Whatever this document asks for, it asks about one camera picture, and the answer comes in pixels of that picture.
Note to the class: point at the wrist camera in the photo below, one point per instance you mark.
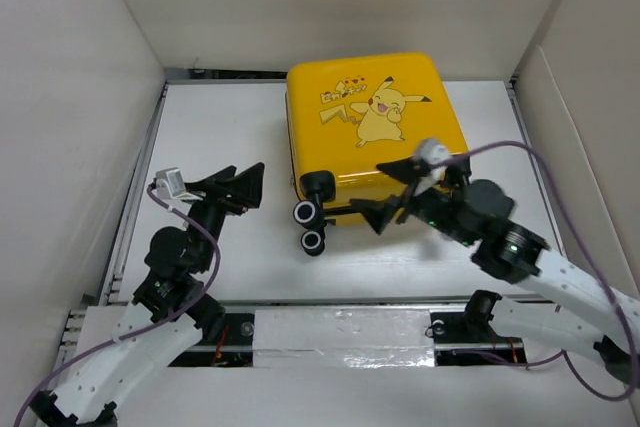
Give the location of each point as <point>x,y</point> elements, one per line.
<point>430,152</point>
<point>169,184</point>

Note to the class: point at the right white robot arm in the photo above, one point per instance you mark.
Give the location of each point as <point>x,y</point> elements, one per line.
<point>594,321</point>

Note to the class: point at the white foam cover panel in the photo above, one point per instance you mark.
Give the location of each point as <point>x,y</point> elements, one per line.
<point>342,337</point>

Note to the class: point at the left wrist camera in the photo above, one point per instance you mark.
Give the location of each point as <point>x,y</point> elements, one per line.
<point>169,184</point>

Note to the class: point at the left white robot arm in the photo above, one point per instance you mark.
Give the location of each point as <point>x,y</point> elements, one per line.
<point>170,311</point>

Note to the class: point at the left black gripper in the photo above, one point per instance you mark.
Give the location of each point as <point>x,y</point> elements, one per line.
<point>245,186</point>

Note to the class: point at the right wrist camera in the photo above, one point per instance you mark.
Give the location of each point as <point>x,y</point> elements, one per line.
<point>430,152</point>

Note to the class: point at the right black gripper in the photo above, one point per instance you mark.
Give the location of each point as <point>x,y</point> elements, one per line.
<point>378,212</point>

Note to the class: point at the yellow cartoon suitcase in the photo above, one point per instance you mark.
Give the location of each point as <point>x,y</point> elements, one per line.
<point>344,117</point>

